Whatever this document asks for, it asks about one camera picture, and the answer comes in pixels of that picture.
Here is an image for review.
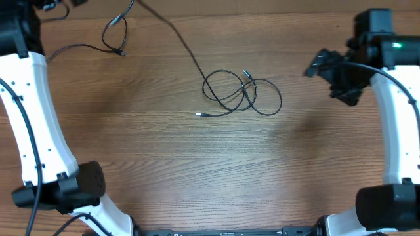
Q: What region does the black usb cable removed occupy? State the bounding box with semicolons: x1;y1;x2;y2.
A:
45;16;129;64

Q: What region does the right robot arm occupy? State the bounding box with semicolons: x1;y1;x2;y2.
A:
304;9;419;235

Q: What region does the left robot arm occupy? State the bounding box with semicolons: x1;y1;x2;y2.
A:
1;1;141;235

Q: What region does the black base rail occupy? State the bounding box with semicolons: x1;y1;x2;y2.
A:
141;226;318;236

